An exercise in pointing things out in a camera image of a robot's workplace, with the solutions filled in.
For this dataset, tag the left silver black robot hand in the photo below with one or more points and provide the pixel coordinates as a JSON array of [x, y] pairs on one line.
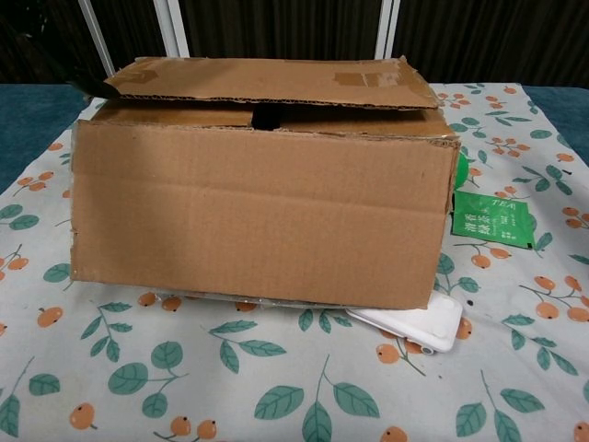
[[99, 89]]

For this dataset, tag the brown cardboard shipping box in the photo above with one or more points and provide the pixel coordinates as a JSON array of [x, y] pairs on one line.
[[253, 221]]

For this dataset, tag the clear glass rod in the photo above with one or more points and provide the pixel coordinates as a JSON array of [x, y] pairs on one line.
[[250, 302]]

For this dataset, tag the floral orange fruit tablecloth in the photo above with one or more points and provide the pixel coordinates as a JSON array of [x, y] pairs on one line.
[[230, 368]]

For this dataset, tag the green ball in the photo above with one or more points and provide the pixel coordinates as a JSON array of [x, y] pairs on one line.
[[461, 172]]

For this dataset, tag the green tea sachet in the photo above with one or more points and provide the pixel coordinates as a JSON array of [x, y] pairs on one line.
[[488, 221]]

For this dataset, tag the white aluminium frame post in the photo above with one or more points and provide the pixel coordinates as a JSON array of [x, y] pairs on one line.
[[389, 23], [94, 27], [169, 23]]

